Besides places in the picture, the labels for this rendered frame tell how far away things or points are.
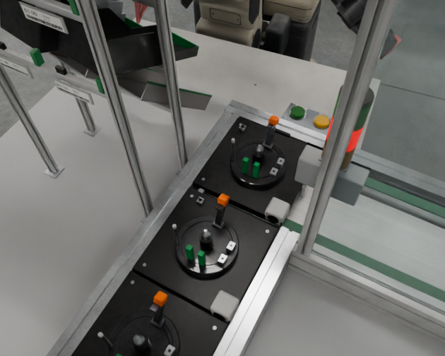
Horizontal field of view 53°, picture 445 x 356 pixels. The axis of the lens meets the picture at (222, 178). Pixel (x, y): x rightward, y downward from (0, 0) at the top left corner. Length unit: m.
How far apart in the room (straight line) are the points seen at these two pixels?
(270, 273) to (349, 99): 0.49
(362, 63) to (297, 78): 0.92
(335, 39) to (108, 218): 2.22
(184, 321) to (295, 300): 0.28
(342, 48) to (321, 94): 1.58
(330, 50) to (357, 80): 2.39
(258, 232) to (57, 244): 0.51
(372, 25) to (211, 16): 1.28
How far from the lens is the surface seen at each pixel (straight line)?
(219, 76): 1.49
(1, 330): 1.17
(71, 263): 1.17
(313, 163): 0.80
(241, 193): 1.07
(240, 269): 0.98
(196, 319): 0.94
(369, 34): 0.56
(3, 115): 2.85
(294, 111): 1.24
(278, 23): 1.89
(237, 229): 1.02
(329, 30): 3.15
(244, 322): 0.96
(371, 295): 1.05
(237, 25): 1.77
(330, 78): 1.52
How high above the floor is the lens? 1.87
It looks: 56 degrees down
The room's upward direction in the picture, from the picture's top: 2 degrees counter-clockwise
